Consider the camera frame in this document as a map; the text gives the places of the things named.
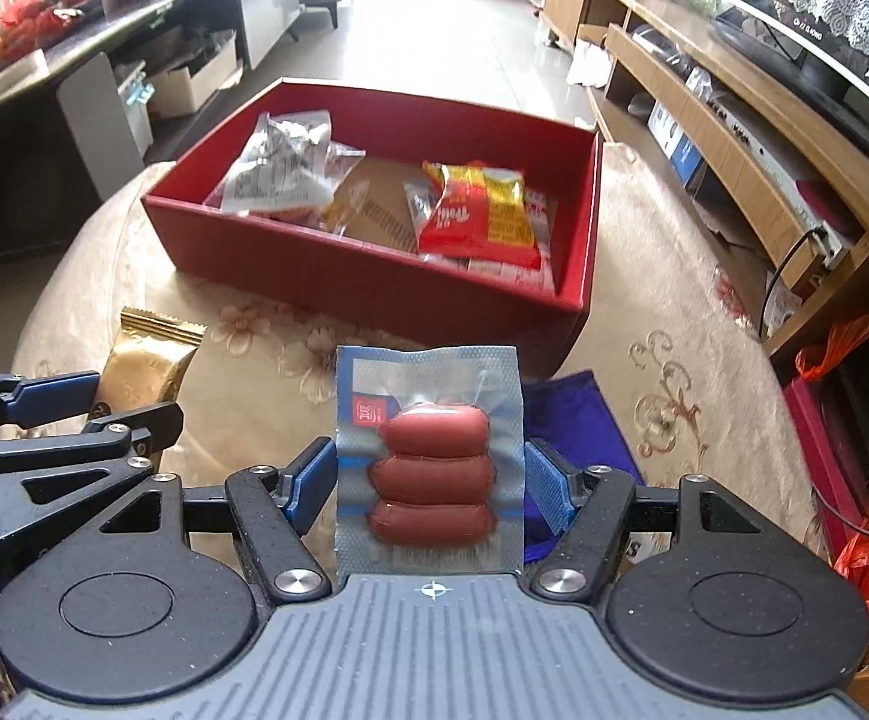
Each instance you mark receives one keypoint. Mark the wooden television cabinet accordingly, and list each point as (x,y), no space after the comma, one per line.
(734,112)

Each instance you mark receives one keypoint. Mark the gold snack packet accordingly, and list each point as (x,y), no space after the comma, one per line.
(145,367)

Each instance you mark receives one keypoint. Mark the white cabinet door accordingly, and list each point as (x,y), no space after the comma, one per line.
(269,7)

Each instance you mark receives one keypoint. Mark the silver media player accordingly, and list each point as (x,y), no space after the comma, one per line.
(764,157)

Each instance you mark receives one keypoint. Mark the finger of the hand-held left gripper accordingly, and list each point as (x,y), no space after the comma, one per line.
(134,427)
(59,394)

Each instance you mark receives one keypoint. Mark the red and yellow snack packet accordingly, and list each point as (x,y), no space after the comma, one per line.
(479,214)

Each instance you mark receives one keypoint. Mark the white storage bin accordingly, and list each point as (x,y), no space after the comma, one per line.
(134,109)

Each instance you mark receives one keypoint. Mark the dark coffee table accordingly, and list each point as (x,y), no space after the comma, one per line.
(89,37)

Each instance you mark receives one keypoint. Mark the black television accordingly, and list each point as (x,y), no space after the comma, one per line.
(809,30)

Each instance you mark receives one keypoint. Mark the sausage vacuum pack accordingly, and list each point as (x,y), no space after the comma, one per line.
(430,457)

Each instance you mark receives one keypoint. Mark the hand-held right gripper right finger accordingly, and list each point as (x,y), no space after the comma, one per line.
(550,489)

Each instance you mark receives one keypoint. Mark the red flat case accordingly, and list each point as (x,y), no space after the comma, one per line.
(824,457)

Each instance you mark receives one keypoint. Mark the white snack packet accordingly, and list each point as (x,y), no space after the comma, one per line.
(543,229)

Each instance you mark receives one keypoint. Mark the red plastic bag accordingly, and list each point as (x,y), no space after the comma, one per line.
(29,15)

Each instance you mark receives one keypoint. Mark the white cardboard box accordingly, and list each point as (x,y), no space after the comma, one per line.
(194,79)

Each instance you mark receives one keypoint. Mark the purple snack packet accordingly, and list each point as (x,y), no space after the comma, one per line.
(591,427)

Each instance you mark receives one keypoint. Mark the red cardboard box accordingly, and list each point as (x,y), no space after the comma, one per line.
(374,270)

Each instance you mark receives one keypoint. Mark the white plastic bag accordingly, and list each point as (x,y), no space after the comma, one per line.
(590,64)

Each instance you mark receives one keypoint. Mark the grey side panel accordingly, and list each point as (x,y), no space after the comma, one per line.
(93,127)

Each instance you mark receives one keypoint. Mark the crinkled clear snack packet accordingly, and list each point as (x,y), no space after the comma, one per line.
(277,165)

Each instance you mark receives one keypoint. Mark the orange snack packet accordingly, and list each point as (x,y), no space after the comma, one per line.
(343,195)

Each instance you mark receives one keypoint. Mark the blue and white box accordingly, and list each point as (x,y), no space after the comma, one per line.
(674,139)

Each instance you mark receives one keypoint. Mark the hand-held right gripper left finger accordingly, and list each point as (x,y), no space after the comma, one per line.
(318,474)

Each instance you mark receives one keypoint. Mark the dark red round object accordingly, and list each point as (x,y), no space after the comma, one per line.
(824,206)

